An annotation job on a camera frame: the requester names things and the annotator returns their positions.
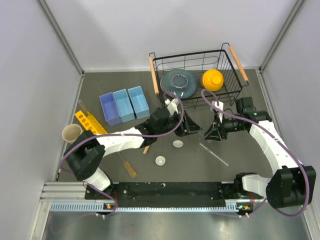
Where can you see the grey slotted cable duct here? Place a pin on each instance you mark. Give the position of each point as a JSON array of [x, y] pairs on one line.
[[102, 207]]

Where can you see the yellow test tube rack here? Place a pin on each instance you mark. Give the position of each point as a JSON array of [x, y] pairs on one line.
[[89, 122]]

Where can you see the long glass test tube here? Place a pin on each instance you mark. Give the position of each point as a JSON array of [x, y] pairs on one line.
[[213, 154]]

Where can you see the wooden test tube clamp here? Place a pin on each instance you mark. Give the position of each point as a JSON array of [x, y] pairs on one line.
[[145, 149]]

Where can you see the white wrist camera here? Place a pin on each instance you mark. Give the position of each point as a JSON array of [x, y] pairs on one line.
[[219, 105], [172, 106]]

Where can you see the test tube brush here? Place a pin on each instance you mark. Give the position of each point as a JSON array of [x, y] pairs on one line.
[[129, 168]]

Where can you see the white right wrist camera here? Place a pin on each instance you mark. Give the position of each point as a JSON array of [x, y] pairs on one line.
[[219, 105]]

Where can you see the purple plastic bin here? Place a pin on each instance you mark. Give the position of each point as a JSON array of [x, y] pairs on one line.
[[110, 109]]

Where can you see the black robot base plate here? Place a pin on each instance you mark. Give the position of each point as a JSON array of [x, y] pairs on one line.
[[175, 194]]

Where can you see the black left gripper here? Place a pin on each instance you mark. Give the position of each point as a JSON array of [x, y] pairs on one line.
[[187, 126]]

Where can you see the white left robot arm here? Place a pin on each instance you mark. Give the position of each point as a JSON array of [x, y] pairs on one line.
[[86, 153]]

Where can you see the light blue right bin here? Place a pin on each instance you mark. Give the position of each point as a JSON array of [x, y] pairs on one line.
[[139, 102]]

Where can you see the light blue bin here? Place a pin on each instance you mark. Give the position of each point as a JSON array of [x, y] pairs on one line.
[[139, 102], [124, 105]]

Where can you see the beige ceramic mug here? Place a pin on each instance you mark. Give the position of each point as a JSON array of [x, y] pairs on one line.
[[71, 132]]

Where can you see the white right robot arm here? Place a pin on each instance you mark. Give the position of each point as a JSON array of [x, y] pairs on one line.
[[292, 183]]

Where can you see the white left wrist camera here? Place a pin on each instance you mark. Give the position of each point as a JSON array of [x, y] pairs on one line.
[[172, 106]]

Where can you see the light blue middle bin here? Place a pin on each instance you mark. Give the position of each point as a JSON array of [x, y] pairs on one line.
[[124, 105]]

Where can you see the dark blue ceramic plate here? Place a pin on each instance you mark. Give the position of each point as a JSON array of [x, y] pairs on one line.
[[180, 82]]

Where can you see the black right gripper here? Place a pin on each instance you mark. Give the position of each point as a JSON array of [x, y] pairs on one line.
[[220, 133]]

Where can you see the white oval dish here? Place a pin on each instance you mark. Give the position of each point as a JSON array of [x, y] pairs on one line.
[[177, 143]]

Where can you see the black wire basket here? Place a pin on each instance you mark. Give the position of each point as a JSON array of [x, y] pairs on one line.
[[223, 60]]

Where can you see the yellow ribbed bowl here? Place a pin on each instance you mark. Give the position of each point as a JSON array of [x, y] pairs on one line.
[[212, 80]]

